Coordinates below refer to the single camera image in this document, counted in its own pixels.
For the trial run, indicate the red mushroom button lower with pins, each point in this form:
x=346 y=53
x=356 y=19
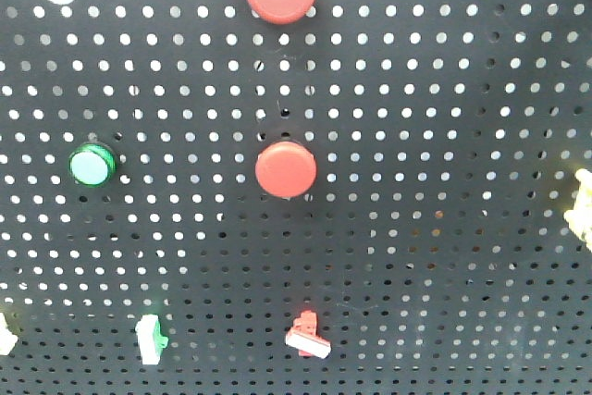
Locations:
x=285 y=169

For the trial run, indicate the black perforated pegboard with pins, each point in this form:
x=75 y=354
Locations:
x=432 y=244

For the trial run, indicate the green push button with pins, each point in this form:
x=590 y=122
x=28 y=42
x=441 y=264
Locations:
x=92 y=164

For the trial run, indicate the red knob switch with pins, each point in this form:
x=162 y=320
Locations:
x=303 y=337

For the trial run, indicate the green knob switch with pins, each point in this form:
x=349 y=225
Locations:
x=150 y=340

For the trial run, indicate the yellow toggle switch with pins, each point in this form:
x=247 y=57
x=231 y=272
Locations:
x=579 y=217

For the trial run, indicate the yellow knob switch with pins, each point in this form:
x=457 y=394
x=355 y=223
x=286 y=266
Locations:
x=8 y=340

